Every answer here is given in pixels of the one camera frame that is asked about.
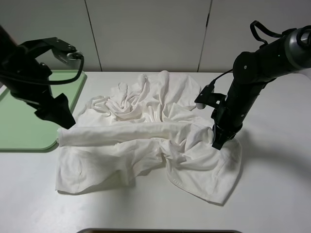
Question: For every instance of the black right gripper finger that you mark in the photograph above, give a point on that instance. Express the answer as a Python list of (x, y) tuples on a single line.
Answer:
[(224, 137), (217, 137)]

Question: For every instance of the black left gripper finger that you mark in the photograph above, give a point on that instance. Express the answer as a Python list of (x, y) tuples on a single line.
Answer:
[(60, 103), (60, 117)]

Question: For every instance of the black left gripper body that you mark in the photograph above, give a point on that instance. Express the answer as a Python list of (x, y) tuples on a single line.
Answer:
[(27, 87)]

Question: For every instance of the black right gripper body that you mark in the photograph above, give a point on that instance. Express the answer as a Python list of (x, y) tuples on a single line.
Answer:
[(231, 111)]

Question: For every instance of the white short sleeve shirt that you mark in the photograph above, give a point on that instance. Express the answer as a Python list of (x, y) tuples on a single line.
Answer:
[(139, 127)]

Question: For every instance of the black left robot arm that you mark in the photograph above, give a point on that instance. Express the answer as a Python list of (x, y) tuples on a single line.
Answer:
[(10, 49)]

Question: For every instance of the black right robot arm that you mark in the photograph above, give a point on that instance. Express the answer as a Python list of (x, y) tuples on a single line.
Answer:
[(252, 71)]

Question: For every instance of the green plastic tray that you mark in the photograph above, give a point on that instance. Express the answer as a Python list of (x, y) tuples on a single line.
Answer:
[(21, 130)]

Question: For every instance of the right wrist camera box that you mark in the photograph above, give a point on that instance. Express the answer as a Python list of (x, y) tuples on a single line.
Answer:
[(208, 97)]

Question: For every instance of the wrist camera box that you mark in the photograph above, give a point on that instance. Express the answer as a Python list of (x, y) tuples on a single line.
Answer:
[(208, 97), (63, 51)]

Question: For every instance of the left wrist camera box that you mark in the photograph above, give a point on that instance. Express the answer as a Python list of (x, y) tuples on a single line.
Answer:
[(63, 51)]

